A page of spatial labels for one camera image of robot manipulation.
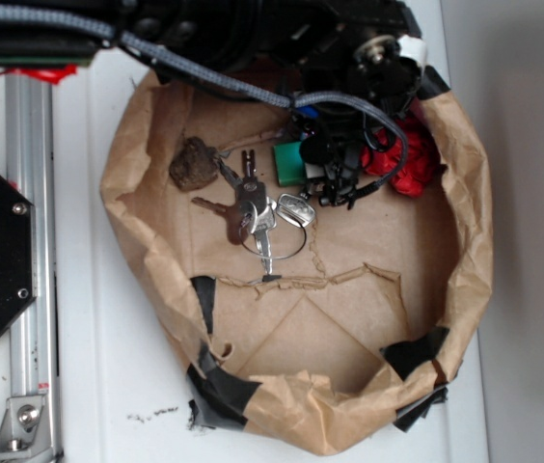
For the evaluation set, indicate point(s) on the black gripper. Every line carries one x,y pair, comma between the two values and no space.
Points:
361,64

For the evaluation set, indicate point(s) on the metal corner bracket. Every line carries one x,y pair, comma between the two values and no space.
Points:
25,428

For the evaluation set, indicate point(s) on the aluminium extrusion rail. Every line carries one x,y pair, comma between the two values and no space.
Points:
34,334

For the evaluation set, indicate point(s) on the bunch of silver keys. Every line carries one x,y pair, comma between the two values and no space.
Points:
254,214

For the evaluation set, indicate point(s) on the green block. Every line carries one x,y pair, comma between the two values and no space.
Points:
290,166

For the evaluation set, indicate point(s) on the brown rock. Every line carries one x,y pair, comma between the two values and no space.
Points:
194,167

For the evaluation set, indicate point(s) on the brown paper bag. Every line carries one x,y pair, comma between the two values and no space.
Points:
372,311

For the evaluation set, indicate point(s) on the red crumpled paper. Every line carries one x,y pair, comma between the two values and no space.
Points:
422,162

